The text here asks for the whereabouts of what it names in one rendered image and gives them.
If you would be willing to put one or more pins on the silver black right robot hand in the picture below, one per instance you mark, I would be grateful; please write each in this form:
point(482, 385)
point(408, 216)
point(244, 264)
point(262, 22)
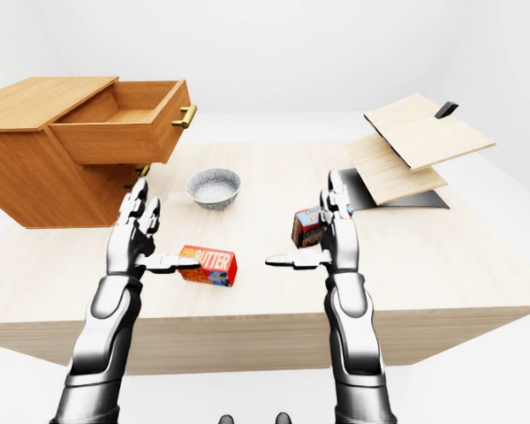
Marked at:
point(342, 243)

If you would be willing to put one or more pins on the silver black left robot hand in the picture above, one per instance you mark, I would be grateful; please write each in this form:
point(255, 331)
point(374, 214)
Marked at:
point(128, 247)

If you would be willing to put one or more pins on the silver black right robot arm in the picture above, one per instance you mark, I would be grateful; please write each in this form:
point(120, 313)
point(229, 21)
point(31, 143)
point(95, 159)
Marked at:
point(358, 349)

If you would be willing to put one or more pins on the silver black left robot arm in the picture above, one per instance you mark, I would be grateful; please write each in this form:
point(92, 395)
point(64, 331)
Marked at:
point(101, 344)

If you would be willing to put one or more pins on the open wooden drawer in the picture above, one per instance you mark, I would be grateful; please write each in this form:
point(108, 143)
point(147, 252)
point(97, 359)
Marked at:
point(110, 143)

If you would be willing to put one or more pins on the wooden cabinet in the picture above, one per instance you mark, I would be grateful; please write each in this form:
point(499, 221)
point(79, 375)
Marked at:
point(22, 176)

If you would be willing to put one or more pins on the brown chocolate box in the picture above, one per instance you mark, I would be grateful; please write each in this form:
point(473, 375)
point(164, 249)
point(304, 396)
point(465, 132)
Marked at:
point(307, 229)

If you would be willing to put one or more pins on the small pale wooden board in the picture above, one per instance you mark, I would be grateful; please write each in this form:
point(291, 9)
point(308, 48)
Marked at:
point(393, 176)

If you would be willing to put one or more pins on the red butter box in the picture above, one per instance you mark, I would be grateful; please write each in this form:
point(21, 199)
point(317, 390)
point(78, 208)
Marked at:
point(216, 265)

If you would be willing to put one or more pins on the patterned grey white bowl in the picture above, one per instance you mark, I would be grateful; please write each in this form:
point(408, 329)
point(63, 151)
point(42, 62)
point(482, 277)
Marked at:
point(213, 191)

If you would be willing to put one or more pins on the large pale wooden board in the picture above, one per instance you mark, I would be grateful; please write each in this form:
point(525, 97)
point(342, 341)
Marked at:
point(428, 132)

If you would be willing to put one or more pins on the small black block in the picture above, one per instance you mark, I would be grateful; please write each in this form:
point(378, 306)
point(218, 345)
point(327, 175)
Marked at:
point(446, 110)

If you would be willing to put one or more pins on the small dark rounded shape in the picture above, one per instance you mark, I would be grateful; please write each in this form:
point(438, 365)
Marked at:
point(283, 418)
point(226, 419)

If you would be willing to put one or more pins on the flat black base plate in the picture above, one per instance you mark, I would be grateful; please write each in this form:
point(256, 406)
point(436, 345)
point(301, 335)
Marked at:
point(358, 185)

